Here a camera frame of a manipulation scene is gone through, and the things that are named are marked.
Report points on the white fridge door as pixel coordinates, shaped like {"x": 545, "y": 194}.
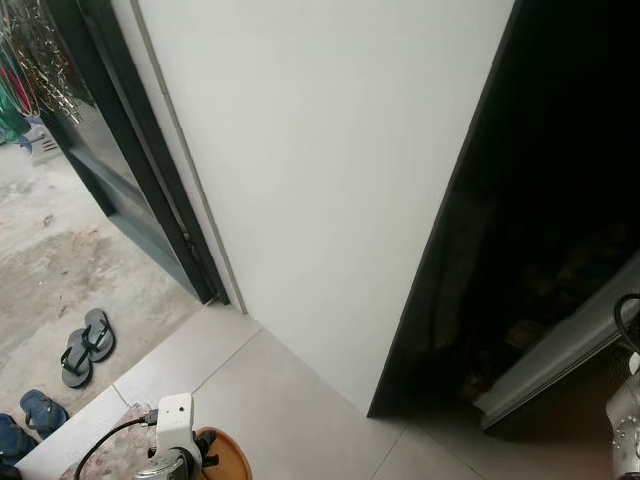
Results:
{"x": 560, "y": 350}

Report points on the small white plastic rack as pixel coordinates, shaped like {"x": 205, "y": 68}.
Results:
{"x": 45, "y": 140}

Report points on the bunch of metal clothes hangers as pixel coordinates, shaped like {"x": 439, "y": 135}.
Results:
{"x": 40, "y": 50}

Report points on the blue flip-flop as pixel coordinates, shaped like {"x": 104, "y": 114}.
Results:
{"x": 45, "y": 412}
{"x": 15, "y": 438}

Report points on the black sliding door frame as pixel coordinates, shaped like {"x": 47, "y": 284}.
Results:
{"x": 110, "y": 150}

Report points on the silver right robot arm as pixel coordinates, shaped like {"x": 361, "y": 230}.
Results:
{"x": 625, "y": 430}

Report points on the orange round food container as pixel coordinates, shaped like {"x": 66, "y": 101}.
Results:
{"x": 235, "y": 460}

